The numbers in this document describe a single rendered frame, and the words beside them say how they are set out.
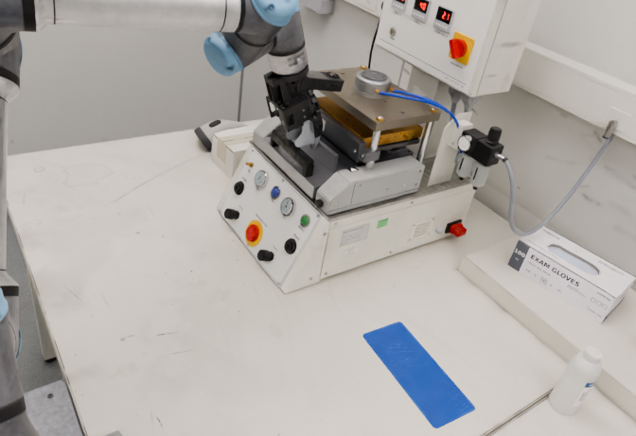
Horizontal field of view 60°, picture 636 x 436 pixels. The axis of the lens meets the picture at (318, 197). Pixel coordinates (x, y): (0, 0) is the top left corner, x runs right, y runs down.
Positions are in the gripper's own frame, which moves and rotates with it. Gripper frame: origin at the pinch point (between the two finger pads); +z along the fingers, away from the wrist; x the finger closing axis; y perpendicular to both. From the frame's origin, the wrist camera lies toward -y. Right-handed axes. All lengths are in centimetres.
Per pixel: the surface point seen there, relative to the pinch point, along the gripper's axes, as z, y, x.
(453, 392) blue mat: 24, 7, 52
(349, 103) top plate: -8.5, -7.7, 4.1
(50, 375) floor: 76, 86, -47
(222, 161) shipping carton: 18.7, 12.5, -32.4
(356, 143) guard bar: -3.3, -4.4, 10.2
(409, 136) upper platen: 2.6, -18.2, 10.3
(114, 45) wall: 27, 11, -144
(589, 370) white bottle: 18, -11, 65
